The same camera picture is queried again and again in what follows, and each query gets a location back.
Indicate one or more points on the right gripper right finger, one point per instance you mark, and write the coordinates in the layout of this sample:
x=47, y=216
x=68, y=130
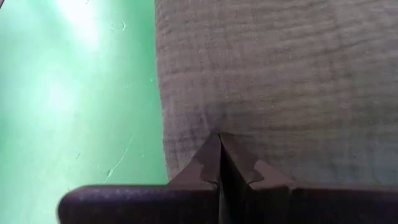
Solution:
x=295, y=205

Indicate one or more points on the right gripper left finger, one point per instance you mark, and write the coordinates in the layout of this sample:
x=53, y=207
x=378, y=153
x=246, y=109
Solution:
x=155, y=205

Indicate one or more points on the dark green garment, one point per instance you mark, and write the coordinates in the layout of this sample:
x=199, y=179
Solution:
x=280, y=77

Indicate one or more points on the green table mat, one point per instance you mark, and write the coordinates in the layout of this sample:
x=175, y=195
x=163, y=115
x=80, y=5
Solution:
x=62, y=93

